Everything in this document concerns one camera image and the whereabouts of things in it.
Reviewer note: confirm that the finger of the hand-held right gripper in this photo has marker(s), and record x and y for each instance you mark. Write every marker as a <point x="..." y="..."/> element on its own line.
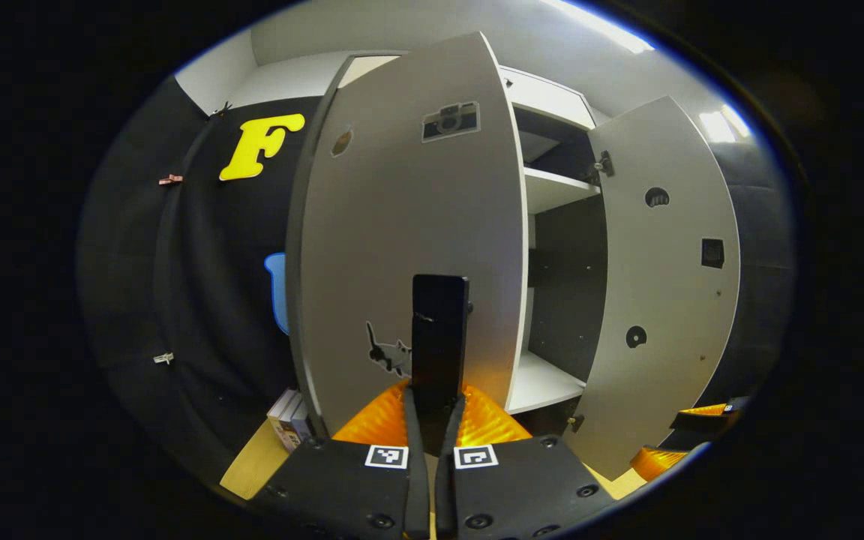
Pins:
<point x="657" y="461"/>
<point x="706" y="420"/>

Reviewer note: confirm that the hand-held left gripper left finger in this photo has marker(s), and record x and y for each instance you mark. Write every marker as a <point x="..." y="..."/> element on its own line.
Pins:
<point x="417" y="495"/>

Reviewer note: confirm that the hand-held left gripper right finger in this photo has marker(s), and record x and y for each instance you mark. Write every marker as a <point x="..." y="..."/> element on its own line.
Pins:
<point x="445" y="495"/>

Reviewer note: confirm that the cabinet door with headphone sticker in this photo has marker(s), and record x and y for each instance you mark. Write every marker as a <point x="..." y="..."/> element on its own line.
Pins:
<point x="664" y="300"/>

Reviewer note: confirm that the grey double-door shoe cabinet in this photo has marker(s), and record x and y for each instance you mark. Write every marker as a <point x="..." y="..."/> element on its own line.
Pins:
<point x="567" y="285"/>

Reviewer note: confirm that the cabinet door with camera sticker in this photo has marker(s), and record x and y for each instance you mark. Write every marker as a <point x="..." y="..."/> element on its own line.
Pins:
<point x="402" y="210"/>

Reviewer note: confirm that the metal door hinge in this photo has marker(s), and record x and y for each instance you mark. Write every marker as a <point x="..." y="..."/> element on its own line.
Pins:
<point x="575" y="422"/>
<point x="603" y="163"/>

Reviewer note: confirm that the white cabinet shelf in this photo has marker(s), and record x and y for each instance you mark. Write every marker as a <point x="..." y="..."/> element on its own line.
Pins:
<point x="552" y="191"/>
<point x="544" y="382"/>

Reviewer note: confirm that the blue-grey book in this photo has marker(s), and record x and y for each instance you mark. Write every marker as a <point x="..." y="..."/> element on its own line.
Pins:
<point x="303" y="427"/>

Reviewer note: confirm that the black backdrop cloth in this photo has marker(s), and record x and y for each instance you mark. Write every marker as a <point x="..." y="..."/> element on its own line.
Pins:
<point x="177" y="285"/>
<point x="762" y="285"/>

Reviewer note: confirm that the silver clip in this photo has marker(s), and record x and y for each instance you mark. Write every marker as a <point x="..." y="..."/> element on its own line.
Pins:
<point x="163" y="358"/>

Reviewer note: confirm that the short ceiling light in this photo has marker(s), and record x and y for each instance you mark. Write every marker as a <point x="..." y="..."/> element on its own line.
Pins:
<point x="721" y="125"/>

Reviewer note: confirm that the pink clip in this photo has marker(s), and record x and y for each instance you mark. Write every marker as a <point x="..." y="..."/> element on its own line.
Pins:
<point x="170" y="180"/>

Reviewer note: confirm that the long ceiling light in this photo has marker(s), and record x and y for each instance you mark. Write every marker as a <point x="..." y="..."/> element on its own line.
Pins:
<point x="604" y="28"/>

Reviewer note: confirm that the black clip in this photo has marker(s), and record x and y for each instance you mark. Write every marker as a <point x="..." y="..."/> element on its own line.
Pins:
<point x="222" y="110"/>

